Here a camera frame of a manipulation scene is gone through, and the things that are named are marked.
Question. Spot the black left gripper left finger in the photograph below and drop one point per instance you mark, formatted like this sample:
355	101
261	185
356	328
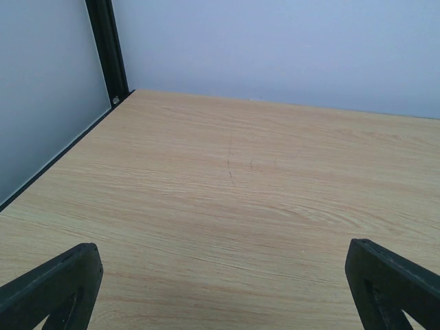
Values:
59	294

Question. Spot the black enclosure frame post left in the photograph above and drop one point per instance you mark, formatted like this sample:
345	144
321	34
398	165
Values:
103	23

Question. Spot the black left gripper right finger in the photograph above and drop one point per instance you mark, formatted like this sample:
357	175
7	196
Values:
387	287

